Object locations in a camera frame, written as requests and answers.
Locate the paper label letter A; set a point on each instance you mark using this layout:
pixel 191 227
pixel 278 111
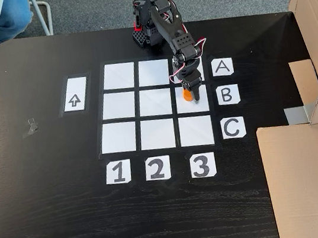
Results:
pixel 215 73

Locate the white arrow paper sheet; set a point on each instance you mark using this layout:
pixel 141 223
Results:
pixel 74 89

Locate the paper label letter C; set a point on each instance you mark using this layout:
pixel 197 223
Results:
pixel 225 135

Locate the paper label number 1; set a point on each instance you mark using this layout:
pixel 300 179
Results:
pixel 110 181

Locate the round orange token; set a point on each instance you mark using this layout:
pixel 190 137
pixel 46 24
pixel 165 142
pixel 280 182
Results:
pixel 187 96

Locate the paper label number 3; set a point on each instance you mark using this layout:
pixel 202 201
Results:
pixel 192 158

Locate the red black table clamp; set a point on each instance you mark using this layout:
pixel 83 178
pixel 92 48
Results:
pixel 137 26

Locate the clear tape scrap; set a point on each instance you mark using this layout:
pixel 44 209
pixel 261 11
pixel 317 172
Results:
pixel 31 127

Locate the metal chair leg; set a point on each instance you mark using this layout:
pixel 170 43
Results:
pixel 46 13

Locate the paper label letter B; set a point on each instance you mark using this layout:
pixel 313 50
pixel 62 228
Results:
pixel 221 101

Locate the paper label number 2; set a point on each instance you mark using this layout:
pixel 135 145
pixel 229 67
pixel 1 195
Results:
pixel 149 178

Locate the person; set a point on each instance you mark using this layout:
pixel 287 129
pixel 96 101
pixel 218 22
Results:
pixel 12 18

